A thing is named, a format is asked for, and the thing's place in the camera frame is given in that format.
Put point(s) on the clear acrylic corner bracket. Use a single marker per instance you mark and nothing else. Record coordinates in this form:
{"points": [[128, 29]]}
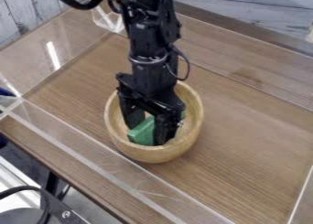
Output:
{"points": [[107, 20]]}

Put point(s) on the brown wooden bowl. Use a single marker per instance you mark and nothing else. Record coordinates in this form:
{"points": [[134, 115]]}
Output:
{"points": [[175, 147]]}

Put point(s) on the clear acrylic tray wall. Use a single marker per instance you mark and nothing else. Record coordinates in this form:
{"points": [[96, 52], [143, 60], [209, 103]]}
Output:
{"points": [[111, 164]]}

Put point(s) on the black metal table leg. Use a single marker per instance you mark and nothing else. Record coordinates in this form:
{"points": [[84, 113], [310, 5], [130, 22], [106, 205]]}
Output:
{"points": [[52, 183]]}

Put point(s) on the black metal base plate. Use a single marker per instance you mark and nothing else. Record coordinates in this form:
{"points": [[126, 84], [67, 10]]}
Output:
{"points": [[55, 209]]}

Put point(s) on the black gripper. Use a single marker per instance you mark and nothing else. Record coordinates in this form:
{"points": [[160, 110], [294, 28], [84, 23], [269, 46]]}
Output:
{"points": [[146, 91]]}

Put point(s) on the green rectangular block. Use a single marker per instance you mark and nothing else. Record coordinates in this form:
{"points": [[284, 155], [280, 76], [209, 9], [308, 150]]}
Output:
{"points": [[140, 135]]}

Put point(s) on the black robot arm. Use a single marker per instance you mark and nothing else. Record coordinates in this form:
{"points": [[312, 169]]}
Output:
{"points": [[151, 26]]}

